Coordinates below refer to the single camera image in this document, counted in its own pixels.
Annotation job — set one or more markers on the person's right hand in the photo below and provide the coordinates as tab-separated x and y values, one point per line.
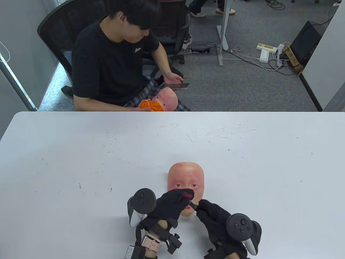
215	224

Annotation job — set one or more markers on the person's left hand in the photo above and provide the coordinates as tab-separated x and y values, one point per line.
169	205

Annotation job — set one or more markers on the beige mannequin face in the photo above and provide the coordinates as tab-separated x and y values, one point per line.
186	175

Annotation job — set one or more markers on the pink stained mannequin face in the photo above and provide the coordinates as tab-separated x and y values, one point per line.
168	99

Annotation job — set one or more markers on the right hand tracking controller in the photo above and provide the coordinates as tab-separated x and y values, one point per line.
240	225

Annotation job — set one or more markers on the hand tracking controller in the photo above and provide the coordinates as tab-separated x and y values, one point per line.
144	201
240	225

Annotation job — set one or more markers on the left hand tracking controller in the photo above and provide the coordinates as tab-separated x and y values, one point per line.
144	201

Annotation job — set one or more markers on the pink wrist watch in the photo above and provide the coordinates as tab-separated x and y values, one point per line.
151	242

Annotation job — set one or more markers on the orange cloth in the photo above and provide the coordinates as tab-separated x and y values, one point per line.
155	105

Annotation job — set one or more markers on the black smartphone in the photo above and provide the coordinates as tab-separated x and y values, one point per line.
179	85

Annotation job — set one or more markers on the black floor power box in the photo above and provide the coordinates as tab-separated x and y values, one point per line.
200	48

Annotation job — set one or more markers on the white power adapter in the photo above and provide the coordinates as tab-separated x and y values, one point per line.
264	56

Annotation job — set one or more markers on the plain white power strip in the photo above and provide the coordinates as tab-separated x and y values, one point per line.
279	56

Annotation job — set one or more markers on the brown cardboard box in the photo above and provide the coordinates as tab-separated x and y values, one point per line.
293	60

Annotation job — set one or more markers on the white power strip yellow label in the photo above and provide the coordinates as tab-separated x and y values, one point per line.
266	47

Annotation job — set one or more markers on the white desk leg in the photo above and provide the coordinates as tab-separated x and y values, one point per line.
226	27

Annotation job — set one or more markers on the white partition panel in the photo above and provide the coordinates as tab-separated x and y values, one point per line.
323	67

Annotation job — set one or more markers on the black computer tower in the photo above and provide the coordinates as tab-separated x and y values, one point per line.
306	43

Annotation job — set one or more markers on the black mesh office chair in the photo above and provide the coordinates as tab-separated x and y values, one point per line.
54	32

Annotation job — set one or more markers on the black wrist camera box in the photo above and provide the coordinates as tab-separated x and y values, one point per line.
134	252

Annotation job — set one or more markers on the grey metal post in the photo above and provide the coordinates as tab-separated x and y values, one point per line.
16	83

